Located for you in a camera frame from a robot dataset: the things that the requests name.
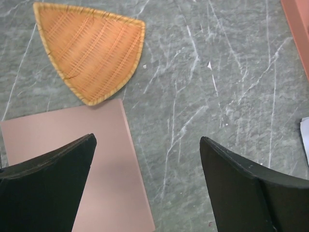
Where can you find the pink file folder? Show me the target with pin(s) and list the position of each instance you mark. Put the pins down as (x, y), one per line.
(114, 198)

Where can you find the printed paper sheets stack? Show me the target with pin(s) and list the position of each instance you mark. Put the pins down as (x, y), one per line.
(304, 130)

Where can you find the orange plastic tray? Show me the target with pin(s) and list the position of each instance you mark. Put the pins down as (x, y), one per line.
(297, 15)

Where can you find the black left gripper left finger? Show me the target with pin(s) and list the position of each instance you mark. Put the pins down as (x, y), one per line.
(43, 194)

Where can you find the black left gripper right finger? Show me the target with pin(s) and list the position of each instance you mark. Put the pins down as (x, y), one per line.
(248, 197)

